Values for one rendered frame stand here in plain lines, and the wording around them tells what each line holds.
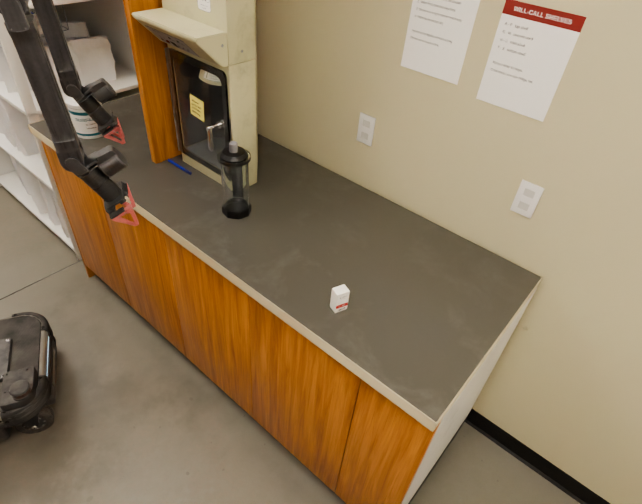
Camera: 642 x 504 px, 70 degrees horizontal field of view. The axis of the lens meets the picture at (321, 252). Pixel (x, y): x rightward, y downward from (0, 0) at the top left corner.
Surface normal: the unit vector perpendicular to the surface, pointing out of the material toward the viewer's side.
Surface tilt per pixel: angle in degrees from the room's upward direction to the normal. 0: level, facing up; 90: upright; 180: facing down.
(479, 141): 90
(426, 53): 90
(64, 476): 0
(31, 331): 0
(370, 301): 1
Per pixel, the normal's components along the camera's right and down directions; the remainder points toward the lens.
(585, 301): -0.65, 0.46
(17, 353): 0.07, -0.75
